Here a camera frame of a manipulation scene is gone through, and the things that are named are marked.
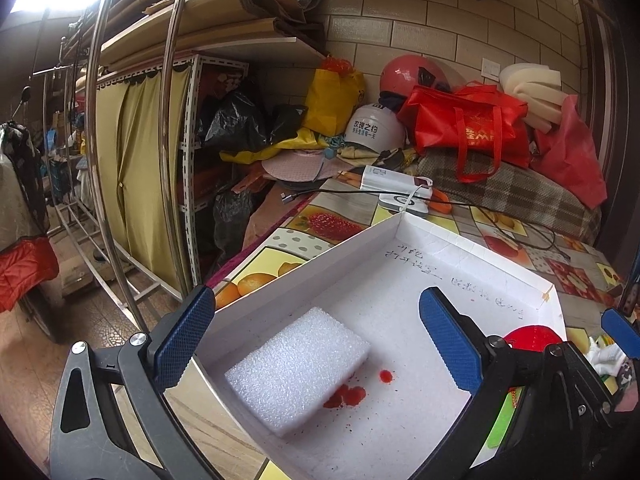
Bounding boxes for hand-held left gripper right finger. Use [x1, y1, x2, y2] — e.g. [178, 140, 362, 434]
[419, 287, 622, 480]

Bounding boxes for white cardboard box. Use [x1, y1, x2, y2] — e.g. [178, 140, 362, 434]
[192, 211, 568, 480]

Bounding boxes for yellow shopping bag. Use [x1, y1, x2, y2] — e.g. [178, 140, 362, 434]
[302, 57, 366, 136]

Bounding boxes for white helmet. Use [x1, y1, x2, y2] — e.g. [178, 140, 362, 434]
[342, 103, 407, 153]

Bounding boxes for yellow cloth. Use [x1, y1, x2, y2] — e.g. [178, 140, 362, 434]
[220, 127, 346, 163]

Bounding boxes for white soft cloth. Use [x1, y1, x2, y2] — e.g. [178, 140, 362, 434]
[585, 335, 628, 378]

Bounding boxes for cream foam pieces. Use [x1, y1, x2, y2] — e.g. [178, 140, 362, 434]
[499, 63, 566, 131]

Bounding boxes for red tote bag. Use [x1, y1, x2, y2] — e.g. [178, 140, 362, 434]
[397, 81, 532, 184]

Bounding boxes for pink sun hat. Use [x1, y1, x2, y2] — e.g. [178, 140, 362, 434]
[262, 150, 337, 182]

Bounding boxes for black plastic bag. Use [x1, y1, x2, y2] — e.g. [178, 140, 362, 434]
[214, 190, 253, 256]
[197, 90, 268, 153]
[270, 105, 308, 143]

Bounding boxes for yellow curtain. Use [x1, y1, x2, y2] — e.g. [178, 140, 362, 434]
[95, 67, 193, 291]

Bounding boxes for steel clothes rack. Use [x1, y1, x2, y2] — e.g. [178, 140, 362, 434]
[30, 0, 211, 331]

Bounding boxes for red nonwoven bag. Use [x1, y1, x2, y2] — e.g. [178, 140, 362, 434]
[530, 95, 608, 209]

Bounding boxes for red plush toy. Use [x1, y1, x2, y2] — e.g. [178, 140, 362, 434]
[502, 325, 563, 353]

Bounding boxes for metal shelf rack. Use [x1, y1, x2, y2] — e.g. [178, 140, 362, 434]
[95, 55, 251, 301]

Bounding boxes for pink helmet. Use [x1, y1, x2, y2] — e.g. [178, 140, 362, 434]
[378, 55, 451, 98]

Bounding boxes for fruit printed tablecloth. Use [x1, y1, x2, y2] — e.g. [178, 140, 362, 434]
[210, 172, 633, 480]

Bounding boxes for white power bank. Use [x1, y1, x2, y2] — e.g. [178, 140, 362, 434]
[360, 165, 435, 196]

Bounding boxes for yellow green tissue pack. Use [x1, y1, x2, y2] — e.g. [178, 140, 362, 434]
[487, 387, 523, 450]

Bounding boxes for black cable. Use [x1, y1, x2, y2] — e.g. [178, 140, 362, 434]
[280, 187, 573, 261]

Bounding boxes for white round charger device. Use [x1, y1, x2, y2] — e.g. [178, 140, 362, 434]
[378, 191, 432, 219]

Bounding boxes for red quilted jacket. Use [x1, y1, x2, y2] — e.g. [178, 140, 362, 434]
[0, 237, 60, 313]

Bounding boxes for plaid blanket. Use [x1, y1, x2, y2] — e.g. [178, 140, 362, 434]
[417, 150, 603, 247]

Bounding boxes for white foam block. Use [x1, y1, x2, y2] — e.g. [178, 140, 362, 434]
[224, 306, 372, 436]

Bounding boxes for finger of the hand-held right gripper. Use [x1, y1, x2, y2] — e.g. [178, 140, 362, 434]
[601, 307, 640, 361]

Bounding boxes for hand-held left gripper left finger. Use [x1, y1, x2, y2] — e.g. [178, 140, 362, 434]
[49, 284, 222, 480]

